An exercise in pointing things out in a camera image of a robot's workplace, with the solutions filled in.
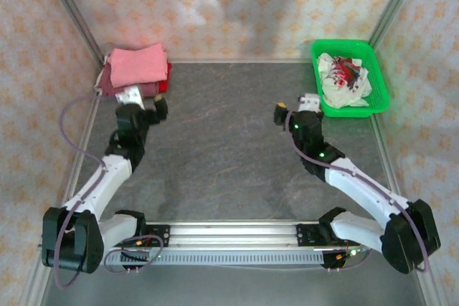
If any pink t-shirt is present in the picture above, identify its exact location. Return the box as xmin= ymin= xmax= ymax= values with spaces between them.
xmin=107 ymin=42 xmax=169 ymax=89

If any green plastic basket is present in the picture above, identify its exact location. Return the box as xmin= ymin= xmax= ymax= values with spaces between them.
xmin=309 ymin=39 xmax=391 ymax=119

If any red folded t-shirt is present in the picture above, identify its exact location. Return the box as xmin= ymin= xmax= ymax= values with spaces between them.
xmin=157 ymin=61 xmax=173 ymax=94

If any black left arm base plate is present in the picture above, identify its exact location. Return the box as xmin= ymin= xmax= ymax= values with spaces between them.
xmin=143 ymin=224 xmax=171 ymax=249

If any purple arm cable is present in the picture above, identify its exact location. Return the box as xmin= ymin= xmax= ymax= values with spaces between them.
xmin=53 ymin=96 xmax=164 ymax=290
xmin=285 ymin=110 xmax=431 ymax=274

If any white floral crumpled t-shirt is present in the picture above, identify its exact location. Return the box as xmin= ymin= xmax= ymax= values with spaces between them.
xmin=317 ymin=52 xmax=372 ymax=109

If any grey slotted cable duct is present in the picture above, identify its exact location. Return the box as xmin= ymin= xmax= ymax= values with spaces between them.
xmin=103 ymin=251 xmax=326 ymax=264

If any red black wire bundle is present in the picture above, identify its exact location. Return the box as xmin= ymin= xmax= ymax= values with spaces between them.
xmin=118 ymin=234 xmax=158 ymax=249
xmin=335 ymin=236 xmax=363 ymax=260

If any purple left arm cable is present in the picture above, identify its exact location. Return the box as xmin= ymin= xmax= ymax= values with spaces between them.
xmin=53 ymin=96 xmax=164 ymax=290

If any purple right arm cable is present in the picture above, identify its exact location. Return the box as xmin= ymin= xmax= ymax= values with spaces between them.
xmin=285 ymin=110 xmax=431 ymax=274

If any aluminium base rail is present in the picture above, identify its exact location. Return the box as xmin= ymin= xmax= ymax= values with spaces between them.
xmin=37 ymin=222 xmax=383 ymax=250

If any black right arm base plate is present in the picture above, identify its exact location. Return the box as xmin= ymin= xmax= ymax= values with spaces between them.
xmin=295 ymin=224 xmax=323 ymax=248

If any aluminium frame leg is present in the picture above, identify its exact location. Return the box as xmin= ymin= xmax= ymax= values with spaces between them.
xmin=421 ymin=269 xmax=449 ymax=306
xmin=21 ymin=266 xmax=51 ymax=306

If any aluminium table edge rail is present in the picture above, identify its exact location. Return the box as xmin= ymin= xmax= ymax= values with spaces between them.
xmin=168 ymin=57 xmax=315 ymax=65
xmin=60 ymin=94 xmax=103 ymax=210
xmin=371 ymin=115 xmax=406 ymax=212

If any maroon folded t-shirt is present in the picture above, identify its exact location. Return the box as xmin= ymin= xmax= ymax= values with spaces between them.
xmin=97 ymin=54 xmax=161 ymax=99

